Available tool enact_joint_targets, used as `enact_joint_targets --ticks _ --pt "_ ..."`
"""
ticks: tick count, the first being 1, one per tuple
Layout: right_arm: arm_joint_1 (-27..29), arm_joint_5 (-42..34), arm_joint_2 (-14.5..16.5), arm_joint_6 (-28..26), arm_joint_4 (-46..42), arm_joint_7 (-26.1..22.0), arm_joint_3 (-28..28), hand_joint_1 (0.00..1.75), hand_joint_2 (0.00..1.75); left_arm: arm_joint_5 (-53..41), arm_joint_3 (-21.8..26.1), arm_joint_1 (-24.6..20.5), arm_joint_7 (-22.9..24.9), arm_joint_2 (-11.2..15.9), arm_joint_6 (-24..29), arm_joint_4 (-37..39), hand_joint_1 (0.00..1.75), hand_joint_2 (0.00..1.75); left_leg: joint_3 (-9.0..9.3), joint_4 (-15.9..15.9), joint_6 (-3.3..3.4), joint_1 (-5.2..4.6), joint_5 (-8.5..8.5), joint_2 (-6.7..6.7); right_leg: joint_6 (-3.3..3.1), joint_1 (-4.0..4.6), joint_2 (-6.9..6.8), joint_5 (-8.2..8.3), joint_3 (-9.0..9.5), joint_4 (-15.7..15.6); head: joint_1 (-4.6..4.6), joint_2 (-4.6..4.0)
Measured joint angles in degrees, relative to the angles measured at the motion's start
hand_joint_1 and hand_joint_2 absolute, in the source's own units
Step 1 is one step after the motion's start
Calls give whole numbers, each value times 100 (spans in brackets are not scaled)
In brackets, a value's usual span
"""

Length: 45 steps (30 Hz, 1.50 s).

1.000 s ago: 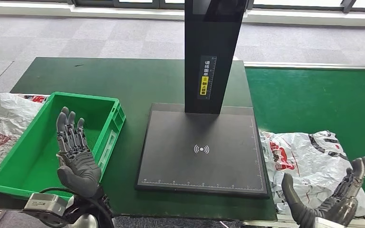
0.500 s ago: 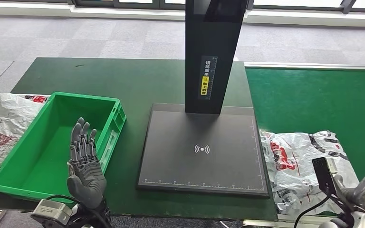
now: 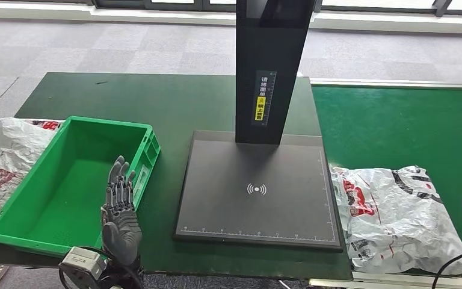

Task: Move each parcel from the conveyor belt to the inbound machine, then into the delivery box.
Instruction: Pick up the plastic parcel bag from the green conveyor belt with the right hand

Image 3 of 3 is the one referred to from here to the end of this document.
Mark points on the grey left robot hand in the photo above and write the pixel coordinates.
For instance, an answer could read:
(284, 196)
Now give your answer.
(121, 231)

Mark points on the white grey black-print parcel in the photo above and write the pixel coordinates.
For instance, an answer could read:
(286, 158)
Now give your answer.
(394, 223)

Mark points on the black inbound scanner machine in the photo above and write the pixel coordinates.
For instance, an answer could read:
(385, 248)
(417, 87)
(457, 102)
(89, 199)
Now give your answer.
(255, 207)

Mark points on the large crumpled white parcel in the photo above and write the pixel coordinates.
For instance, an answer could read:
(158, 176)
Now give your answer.
(4, 151)

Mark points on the green conveyor belt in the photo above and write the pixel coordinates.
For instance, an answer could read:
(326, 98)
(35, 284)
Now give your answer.
(394, 127)

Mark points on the green plastic crate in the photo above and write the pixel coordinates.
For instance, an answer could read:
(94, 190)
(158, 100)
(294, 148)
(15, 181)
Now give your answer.
(67, 191)

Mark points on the yellow black scanner label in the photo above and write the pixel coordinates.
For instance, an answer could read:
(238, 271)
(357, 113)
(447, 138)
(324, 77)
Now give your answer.
(261, 107)

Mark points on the white window sill ledge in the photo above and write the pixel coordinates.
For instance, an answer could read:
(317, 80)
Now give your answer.
(35, 12)

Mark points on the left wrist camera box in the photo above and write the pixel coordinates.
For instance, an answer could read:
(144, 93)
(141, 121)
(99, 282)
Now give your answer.
(81, 261)

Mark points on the dark window frame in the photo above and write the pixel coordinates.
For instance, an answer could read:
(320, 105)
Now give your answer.
(175, 6)

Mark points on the silver conveyor frame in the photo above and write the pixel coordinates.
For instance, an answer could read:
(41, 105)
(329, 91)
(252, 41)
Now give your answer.
(394, 83)

